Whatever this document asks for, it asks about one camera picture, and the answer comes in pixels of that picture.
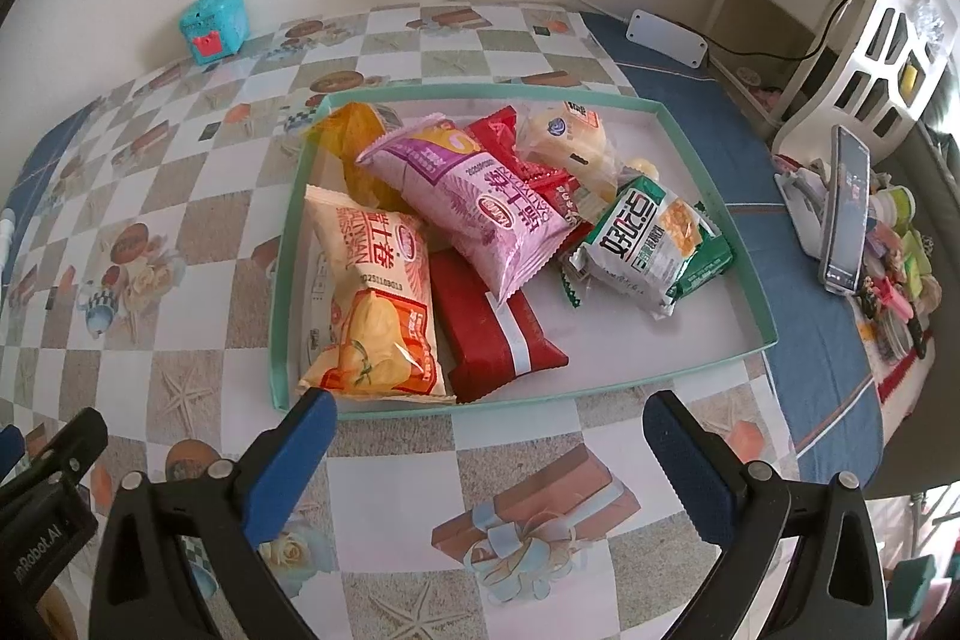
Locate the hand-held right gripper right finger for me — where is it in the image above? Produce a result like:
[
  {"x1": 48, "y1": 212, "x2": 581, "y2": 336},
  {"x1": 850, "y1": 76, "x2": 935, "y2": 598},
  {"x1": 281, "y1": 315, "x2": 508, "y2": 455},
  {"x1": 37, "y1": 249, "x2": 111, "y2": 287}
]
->
[{"x1": 643, "y1": 389, "x2": 890, "y2": 640}]

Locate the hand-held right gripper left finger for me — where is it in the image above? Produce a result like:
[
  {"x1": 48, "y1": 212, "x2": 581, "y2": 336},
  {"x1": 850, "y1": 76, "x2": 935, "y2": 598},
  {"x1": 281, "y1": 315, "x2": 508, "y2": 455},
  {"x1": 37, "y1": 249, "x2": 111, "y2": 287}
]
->
[{"x1": 88, "y1": 387, "x2": 338, "y2": 640}]

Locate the teal cardboard box tray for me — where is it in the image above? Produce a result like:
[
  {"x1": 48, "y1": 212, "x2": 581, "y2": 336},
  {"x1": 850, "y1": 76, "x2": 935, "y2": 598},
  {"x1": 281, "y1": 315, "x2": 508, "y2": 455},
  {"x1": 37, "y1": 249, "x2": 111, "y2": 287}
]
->
[{"x1": 268, "y1": 82, "x2": 777, "y2": 422}]

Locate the cream and orange snack packet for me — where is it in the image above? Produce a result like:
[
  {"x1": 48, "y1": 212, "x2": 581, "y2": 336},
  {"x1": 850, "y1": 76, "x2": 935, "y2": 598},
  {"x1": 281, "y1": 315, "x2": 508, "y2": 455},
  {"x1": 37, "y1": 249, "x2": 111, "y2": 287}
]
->
[{"x1": 296, "y1": 185, "x2": 457, "y2": 402}]

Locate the dark green snack packet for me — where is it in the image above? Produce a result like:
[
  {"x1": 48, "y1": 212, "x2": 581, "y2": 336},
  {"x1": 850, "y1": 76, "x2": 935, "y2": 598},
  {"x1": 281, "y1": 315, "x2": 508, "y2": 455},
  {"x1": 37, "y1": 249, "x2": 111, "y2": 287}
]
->
[{"x1": 667, "y1": 201, "x2": 737, "y2": 301}]

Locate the dark red striped snack packet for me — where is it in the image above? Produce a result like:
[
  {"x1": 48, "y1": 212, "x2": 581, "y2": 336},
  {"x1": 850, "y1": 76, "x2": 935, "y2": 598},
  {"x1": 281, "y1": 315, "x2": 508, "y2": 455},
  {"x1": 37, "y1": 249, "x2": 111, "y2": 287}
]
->
[{"x1": 429, "y1": 250, "x2": 569, "y2": 405}]

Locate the green and white snack packet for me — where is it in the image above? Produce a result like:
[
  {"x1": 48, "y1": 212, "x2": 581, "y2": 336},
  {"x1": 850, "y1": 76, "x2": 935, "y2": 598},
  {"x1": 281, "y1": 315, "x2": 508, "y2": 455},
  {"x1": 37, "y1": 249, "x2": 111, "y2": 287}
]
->
[{"x1": 570, "y1": 175, "x2": 717, "y2": 320}]

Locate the pink snack packet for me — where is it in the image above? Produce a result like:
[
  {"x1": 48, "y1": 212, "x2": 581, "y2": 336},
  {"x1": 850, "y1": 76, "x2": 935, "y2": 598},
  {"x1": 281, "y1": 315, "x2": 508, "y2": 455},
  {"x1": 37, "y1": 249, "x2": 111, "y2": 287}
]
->
[{"x1": 356, "y1": 115, "x2": 575, "y2": 304}]

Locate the yellow snack packet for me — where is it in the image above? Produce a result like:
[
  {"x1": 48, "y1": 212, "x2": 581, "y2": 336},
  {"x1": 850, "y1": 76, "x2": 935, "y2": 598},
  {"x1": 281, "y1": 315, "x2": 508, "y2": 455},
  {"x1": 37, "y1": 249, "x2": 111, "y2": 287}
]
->
[{"x1": 304, "y1": 101, "x2": 406, "y2": 214}]

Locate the clear bun snack packet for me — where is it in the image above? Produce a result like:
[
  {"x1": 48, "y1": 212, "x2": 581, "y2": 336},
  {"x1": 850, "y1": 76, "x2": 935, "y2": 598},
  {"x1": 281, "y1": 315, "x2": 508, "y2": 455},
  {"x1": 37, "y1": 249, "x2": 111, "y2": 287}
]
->
[{"x1": 517, "y1": 100, "x2": 623, "y2": 199}]

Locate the bright red snack packet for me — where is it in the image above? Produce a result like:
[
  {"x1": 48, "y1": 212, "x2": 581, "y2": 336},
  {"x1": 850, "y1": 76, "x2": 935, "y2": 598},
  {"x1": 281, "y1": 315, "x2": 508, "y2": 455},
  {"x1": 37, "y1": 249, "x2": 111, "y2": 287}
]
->
[{"x1": 463, "y1": 107, "x2": 593, "y2": 236}]

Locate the checkered printed tablecloth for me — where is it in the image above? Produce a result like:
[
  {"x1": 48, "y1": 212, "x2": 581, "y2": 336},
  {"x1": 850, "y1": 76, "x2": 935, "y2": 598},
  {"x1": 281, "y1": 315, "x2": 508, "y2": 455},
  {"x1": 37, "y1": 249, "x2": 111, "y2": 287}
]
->
[{"x1": 0, "y1": 1, "x2": 800, "y2": 640}]

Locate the blue tablecloth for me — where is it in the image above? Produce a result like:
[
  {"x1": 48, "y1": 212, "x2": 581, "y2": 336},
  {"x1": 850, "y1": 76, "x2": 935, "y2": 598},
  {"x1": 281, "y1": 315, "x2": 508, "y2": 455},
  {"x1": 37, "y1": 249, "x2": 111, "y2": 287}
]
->
[{"x1": 577, "y1": 10, "x2": 886, "y2": 483}]

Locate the green square object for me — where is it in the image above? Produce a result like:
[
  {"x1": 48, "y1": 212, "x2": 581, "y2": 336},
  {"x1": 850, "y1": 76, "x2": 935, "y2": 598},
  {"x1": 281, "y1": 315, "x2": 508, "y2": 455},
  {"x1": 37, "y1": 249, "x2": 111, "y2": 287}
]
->
[{"x1": 889, "y1": 554, "x2": 938, "y2": 626}]

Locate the pile of small trinkets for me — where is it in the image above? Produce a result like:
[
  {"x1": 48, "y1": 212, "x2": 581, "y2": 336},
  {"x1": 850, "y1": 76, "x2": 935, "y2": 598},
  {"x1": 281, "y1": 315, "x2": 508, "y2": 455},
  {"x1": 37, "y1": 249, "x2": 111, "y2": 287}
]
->
[{"x1": 855, "y1": 167, "x2": 946, "y2": 363}]

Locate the white phone stand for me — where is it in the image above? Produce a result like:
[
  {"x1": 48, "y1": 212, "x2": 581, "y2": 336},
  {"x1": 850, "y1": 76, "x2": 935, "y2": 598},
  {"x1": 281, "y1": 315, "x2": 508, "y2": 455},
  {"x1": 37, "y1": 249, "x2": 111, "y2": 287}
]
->
[{"x1": 772, "y1": 156, "x2": 833, "y2": 259}]

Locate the smartphone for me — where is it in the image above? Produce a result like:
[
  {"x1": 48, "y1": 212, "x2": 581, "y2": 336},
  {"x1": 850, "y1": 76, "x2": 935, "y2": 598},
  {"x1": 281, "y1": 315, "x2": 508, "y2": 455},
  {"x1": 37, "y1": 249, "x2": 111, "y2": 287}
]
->
[{"x1": 817, "y1": 124, "x2": 872, "y2": 295}]

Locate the white cutout chair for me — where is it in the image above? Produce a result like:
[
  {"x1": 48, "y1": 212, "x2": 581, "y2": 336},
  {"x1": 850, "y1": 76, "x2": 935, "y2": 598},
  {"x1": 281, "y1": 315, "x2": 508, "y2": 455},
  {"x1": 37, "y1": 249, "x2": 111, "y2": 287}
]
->
[{"x1": 772, "y1": 0, "x2": 957, "y2": 161}]

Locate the white power strip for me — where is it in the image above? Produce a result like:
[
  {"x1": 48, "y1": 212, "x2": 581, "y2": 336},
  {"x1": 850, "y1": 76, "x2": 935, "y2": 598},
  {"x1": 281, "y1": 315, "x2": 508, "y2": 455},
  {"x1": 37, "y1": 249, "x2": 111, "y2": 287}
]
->
[{"x1": 626, "y1": 8, "x2": 710, "y2": 70}]

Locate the teal toy box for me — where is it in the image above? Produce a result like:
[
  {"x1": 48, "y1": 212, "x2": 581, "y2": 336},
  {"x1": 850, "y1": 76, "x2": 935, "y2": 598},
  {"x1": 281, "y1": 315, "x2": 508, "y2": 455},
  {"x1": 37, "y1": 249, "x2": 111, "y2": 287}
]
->
[{"x1": 178, "y1": 0, "x2": 245, "y2": 65}]

